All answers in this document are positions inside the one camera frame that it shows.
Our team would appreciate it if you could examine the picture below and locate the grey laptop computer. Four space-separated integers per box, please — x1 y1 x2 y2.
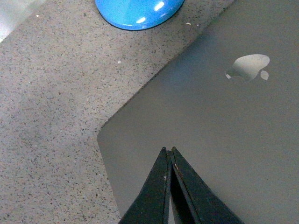
97 0 299 224

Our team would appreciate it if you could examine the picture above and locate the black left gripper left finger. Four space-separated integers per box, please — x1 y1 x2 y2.
119 147 171 224

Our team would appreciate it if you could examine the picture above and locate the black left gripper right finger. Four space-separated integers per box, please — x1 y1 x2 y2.
171 147 243 224

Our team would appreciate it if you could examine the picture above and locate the blue gooseneck desk lamp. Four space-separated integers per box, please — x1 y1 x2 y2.
95 0 184 30

